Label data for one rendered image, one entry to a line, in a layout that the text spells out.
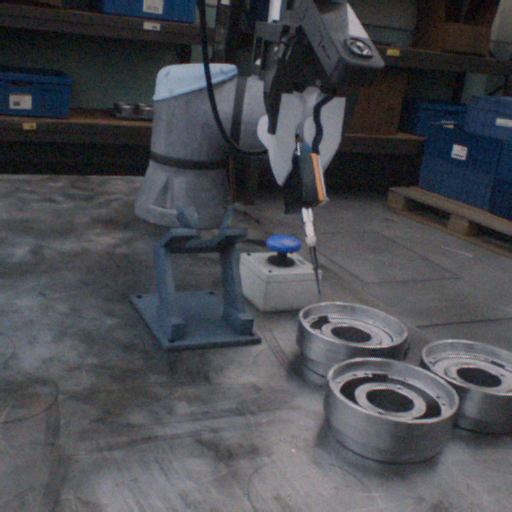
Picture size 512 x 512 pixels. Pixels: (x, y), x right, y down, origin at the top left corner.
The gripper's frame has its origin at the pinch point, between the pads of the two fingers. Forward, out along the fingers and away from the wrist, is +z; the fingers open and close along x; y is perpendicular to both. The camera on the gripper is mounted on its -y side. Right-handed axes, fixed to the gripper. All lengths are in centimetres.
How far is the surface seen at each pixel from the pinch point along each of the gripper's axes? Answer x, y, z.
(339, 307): -4.4, -3.9, 12.9
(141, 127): -81, 328, 53
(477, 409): -6.8, -22.8, 14.2
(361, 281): -153, 204, 97
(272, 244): -1.3, 6.7, 9.6
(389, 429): 3.5, -25.0, 13.3
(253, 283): 0.4, 6.8, 14.2
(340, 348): 0.4, -12.4, 13.0
